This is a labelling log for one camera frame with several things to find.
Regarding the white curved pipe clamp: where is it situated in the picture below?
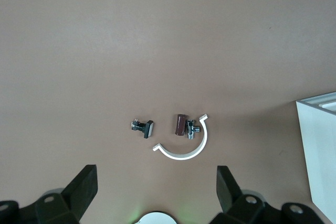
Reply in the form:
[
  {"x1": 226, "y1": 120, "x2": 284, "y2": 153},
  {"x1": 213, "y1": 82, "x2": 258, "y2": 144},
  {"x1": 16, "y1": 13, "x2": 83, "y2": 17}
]
[{"x1": 152, "y1": 113, "x2": 210, "y2": 161}]

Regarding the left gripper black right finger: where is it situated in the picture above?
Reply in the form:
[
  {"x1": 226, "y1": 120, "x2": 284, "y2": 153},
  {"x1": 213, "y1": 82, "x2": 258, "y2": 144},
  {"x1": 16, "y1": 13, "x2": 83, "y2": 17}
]
[{"x1": 216, "y1": 166, "x2": 244, "y2": 213}]

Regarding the metal valve brown handle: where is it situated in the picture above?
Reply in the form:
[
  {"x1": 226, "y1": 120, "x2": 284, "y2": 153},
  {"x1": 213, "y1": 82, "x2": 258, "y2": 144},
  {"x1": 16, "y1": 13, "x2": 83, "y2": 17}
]
[{"x1": 172, "y1": 113, "x2": 202, "y2": 140}]

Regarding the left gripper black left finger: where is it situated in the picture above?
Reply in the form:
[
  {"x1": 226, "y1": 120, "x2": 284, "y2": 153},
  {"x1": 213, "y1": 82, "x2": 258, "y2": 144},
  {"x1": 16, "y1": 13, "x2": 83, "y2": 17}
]
[{"x1": 62, "y1": 165, "x2": 98, "y2": 219}]

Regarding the white drawer cabinet shell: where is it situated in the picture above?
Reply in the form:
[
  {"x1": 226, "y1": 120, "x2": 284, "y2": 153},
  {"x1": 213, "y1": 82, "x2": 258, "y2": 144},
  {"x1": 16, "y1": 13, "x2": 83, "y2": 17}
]
[{"x1": 296, "y1": 91, "x2": 336, "y2": 219}]

